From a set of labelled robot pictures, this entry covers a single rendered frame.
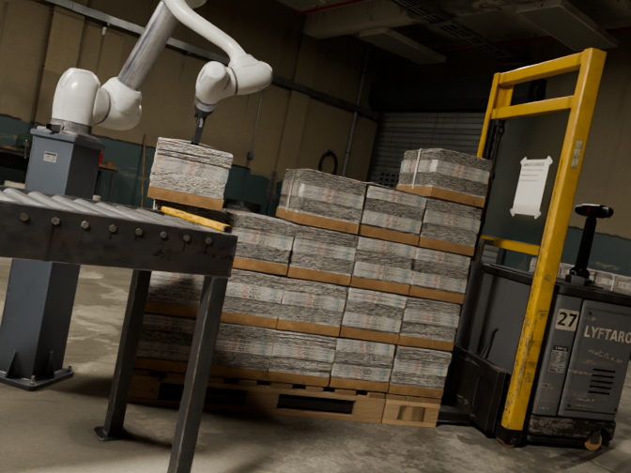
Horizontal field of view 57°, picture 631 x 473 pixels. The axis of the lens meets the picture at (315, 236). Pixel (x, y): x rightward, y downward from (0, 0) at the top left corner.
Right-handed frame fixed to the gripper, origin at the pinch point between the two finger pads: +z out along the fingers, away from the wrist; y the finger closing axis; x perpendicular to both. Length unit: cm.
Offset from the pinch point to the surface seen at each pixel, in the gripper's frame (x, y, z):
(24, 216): -41, 80, -78
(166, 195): -7.7, 32.6, -2.0
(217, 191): 10.8, 28.3, -4.7
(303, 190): 47, 17, 0
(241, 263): 27, 49, 15
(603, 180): 586, -269, 329
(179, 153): -5.7, 17.4, -9.0
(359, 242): 77, 33, 8
